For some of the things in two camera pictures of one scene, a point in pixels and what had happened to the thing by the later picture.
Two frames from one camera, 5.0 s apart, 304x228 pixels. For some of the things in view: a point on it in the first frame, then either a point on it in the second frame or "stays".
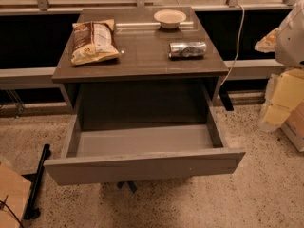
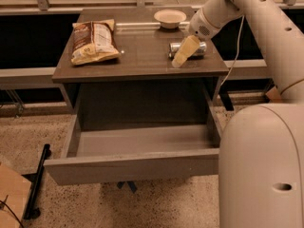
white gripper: [291, 43] to [202, 25]
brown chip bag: [94, 41] stays
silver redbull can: [180, 50] stays
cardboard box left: [14, 191] stays
